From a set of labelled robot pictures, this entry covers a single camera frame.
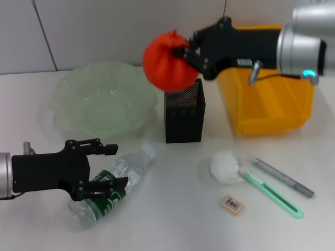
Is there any yellow plastic bin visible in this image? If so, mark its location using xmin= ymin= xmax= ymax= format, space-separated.
xmin=218 ymin=23 xmax=315 ymax=135

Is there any pale green glass fruit plate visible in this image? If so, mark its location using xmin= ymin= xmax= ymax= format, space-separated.
xmin=50 ymin=60 xmax=158 ymax=139

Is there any left arm plug cable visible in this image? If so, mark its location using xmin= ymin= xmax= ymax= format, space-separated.
xmin=0 ymin=142 xmax=36 ymax=201

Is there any beige barcode eraser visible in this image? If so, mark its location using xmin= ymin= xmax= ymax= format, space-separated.
xmin=221 ymin=194 xmax=245 ymax=216

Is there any right wrist camera housing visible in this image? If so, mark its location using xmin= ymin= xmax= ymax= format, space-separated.
xmin=292 ymin=0 xmax=335 ymax=36

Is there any white paper ball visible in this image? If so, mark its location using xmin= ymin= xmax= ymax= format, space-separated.
xmin=208 ymin=149 xmax=245 ymax=185

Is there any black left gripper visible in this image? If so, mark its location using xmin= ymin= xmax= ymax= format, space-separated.
xmin=12 ymin=138 xmax=129 ymax=201

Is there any right arm plug cable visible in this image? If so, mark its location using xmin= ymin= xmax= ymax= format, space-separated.
xmin=248 ymin=60 xmax=306 ymax=86

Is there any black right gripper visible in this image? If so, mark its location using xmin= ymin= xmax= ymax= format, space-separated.
xmin=171 ymin=17 xmax=282 ymax=81

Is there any black mesh pen holder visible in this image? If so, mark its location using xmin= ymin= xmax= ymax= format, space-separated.
xmin=164 ymin=77 xmax=207 ymax=144

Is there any mint green utility knife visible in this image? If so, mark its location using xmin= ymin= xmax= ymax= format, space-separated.
xmin=240 ymin=167 xmax=304 ymax=220

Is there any grey marker pen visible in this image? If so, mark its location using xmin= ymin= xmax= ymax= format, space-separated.
xmin=251 ymin=156 xmax=315 ymax=199

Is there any clear green-label water bottle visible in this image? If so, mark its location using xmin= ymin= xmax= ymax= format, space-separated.
xmin=67 ymin=143 xmax=157 ymax=230

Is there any arm plug cable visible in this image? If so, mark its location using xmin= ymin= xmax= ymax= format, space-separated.
xmin=248 ymin=60 xmax=306 ymax=86
xmin=0 ymin=142 xmax=36 ymax=201

